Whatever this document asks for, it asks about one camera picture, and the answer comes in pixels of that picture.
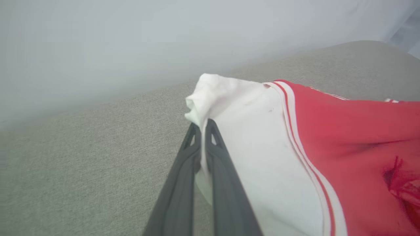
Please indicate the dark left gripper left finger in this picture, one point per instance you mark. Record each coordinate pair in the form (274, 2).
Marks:
(178, 196)

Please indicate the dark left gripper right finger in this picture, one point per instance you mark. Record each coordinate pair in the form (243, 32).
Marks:
(229, 203)

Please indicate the red and white jersey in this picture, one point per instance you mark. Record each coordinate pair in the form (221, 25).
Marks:
(295, 157)

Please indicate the grey fabric sofa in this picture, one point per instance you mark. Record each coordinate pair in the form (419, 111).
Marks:
(82, 164)

